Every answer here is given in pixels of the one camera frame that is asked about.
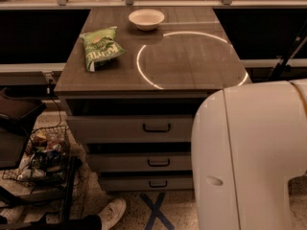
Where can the white sneaker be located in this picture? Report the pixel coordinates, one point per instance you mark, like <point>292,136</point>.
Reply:
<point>112,213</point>

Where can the white paper bowl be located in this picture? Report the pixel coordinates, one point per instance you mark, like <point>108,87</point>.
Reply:
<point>146,19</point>

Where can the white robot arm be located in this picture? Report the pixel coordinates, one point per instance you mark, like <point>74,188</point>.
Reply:
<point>248,142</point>

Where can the black office chair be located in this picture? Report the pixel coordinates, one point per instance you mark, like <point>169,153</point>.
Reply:
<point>299,42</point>

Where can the top grey drawer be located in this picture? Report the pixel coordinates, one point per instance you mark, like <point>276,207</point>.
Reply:
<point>131,129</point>

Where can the dark brown chair left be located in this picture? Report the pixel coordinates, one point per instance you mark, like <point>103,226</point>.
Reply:
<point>17,120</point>

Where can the grey drawer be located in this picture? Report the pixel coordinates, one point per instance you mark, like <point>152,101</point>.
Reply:
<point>131,129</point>
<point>139,162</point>
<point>165,182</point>

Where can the grey drawer cabinet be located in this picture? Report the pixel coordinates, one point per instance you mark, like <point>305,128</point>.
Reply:
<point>168,71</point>

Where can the middle grey drawer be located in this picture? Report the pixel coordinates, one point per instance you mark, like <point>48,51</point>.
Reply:
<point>139,162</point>

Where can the bottom grey drawer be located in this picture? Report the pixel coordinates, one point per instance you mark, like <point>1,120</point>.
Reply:
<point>165,182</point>

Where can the green kettle chips bag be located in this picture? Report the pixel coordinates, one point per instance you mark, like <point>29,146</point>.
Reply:
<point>100,47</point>

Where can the wire basket with snacks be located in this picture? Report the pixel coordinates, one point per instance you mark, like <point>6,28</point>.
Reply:
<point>45,160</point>

